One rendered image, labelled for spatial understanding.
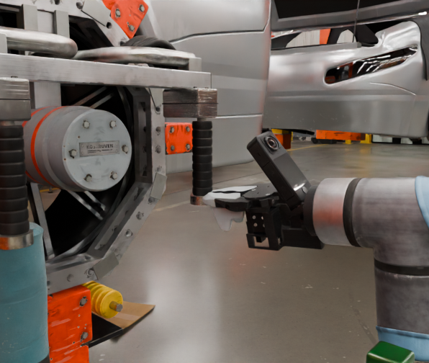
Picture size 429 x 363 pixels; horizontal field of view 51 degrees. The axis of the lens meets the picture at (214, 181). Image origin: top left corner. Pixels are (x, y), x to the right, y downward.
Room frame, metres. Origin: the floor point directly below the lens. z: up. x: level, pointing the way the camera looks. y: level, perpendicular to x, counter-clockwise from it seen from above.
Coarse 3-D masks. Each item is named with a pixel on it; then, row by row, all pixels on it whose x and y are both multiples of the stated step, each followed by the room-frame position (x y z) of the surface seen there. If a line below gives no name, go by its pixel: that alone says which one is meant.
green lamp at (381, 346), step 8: (376, 344) 0.46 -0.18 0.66; (384, 344) 0.46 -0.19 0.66; (392, 344) 0.46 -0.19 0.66; (368, 352) 0.45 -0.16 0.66; (376, 352) 0.44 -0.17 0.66; (384, 352) 0.44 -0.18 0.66; (392, 352) 0.44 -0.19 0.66; (400, 352) 0.44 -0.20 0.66; (408, 352) 0.44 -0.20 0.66; (368, 360) 0.44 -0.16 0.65; (376, 360) 0.44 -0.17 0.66; (384, 360) 0.43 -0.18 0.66; (392, 360) 0.43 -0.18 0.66; (400, 360) 0.43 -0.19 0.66; (408, 360) 0.43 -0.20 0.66
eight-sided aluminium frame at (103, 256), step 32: (0, 0) 0.75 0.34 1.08; (32, 0) 0.79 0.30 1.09; (64, 0) 0.83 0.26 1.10; (96, 0) 0.88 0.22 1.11; (96, 32) 0.93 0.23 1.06; (128, 64) 0.93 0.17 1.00; (160, 96) 0.99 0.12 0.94; (160, 128) 1.00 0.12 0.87; (160, 160) 0.99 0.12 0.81; (128, 192) 1.00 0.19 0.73; (160, 192) 0.99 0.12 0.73; (128, 224) 0.93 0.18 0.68; (96, 256) 0.88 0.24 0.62; (64, 288) 0.81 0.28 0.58
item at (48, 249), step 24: (0, 24) 0.85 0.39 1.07; (72, 96) 1.15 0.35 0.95; (96, 96) 1.08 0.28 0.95; (120, 96) 1.02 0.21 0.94; (72, 192) 0.95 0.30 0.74; (96, 192) 1.06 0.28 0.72; (120, 192) 1.02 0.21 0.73; (48, 216) 1.09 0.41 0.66; (72, 216) 1.04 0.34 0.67; (96, 216) 0.99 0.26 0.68; (48, 240) 0.90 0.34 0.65; (72, 240) 0.95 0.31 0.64
